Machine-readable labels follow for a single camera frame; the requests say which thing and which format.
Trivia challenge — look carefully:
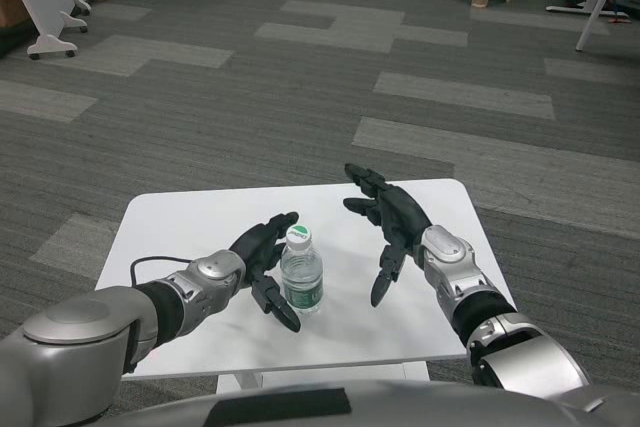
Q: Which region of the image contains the silver robot chest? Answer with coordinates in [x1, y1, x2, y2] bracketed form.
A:
[114, 379, 640, 427]

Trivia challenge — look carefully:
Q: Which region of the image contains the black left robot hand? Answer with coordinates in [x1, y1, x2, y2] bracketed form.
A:
[228, 211, 303, 333]

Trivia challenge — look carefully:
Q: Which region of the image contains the clear water bottle green label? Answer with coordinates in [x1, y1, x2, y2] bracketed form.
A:
[279, 224, 325, 316]

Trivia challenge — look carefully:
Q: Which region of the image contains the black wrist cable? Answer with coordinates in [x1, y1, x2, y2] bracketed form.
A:
[129, 256, 194, 289]

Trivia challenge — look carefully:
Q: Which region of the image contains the white table base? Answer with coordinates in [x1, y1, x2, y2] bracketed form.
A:
[215, 360, 431, 396]

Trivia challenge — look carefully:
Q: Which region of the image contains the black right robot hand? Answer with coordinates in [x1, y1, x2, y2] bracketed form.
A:
[342, 162, 434, 308]

